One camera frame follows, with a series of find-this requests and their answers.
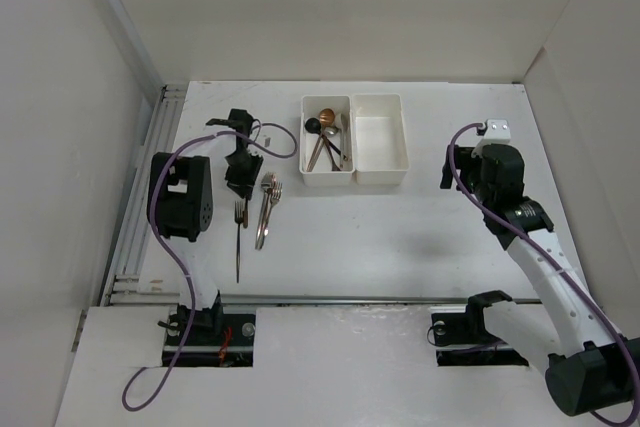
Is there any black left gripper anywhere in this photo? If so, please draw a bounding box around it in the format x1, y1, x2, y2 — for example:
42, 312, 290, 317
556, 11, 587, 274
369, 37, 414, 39
225, 150, 263, 199

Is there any silver fork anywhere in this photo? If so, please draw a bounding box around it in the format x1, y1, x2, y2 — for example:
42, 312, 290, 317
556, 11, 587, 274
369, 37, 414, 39
255, 172, 277, 250

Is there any copper fork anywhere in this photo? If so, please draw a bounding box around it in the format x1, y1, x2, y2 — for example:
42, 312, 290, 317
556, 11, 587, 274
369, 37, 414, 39
259, 181, 283, 248

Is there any black metal fork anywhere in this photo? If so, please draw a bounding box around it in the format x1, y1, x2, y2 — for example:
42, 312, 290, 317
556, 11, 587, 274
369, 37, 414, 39
234, 199, 248, 283

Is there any black spoon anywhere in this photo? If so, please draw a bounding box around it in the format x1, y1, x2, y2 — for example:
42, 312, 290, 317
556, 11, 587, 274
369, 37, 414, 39
304, 117, 351, 162

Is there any copper spoon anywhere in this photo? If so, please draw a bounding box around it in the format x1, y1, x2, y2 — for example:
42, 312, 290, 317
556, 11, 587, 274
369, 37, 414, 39
307, 108, 335, 172

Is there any light wooden spoon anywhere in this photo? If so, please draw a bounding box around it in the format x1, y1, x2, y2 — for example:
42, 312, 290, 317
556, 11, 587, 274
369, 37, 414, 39
336, 113, 350, 170

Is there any silver spoon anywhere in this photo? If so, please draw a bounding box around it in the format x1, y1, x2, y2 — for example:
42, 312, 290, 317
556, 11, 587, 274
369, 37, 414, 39
323, 126, 340, 171

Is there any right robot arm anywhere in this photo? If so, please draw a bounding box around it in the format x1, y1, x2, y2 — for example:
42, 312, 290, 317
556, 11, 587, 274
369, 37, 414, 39
431, 142, 639, 426

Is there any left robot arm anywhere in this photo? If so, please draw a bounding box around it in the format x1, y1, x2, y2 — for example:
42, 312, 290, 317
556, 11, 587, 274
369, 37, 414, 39
147, 109, 263, 344

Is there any white left plastic container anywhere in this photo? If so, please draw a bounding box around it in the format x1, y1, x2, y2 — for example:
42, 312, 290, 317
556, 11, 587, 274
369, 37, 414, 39
299, 95, 355, 188

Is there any white plastic container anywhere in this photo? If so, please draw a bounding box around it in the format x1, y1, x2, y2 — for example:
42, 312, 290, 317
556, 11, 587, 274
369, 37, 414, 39
351, 94, 410, 186
299, 95, 355, 188

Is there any white right plastic container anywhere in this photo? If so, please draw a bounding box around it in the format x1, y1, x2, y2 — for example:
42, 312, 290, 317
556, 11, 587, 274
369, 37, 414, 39
351, 94, 410, 186

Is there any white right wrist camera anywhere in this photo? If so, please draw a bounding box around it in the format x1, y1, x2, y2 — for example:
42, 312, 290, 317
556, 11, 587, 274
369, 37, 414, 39
472, 119, 511, 157

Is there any aluminium rail front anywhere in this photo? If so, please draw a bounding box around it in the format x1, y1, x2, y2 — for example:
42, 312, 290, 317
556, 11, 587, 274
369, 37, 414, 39
219, 295, 471, 309

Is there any aluminium rail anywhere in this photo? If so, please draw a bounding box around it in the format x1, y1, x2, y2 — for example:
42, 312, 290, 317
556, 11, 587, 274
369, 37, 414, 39
97, 84, 187, 307
219, 295, 471, 309

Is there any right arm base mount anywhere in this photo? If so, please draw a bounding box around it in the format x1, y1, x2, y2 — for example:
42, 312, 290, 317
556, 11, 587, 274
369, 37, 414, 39
427, 290, 529, 367

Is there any aluminium rail left side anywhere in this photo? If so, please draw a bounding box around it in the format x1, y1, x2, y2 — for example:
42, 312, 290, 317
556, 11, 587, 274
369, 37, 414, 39
97, 84, 187, 307

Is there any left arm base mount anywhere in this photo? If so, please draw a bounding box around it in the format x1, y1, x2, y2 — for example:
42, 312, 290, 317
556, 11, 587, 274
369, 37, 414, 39
175, 313, 256, 368

